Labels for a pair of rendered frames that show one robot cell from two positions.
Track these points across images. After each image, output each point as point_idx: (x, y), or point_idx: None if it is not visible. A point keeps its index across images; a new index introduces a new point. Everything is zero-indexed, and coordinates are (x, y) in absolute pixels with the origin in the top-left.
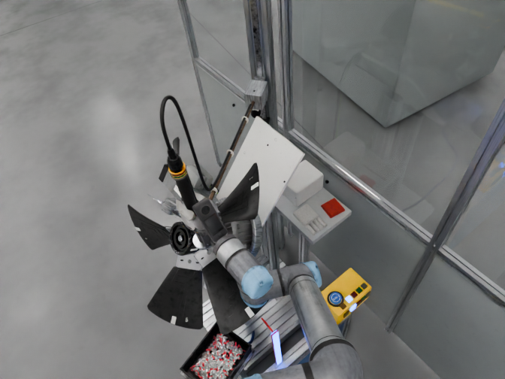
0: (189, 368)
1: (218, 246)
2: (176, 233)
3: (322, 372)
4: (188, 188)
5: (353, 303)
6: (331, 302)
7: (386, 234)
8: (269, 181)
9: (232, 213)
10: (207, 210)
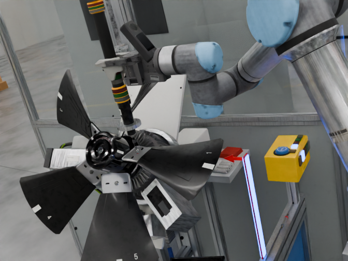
0: None
1: (157, 53)
2: (93, 149)
3: None
4: (107, 28)
5: (300, 147)
6: (280, 153)
7: None
8: (165, 99)
9: (149, 85)
10: (135, 26)
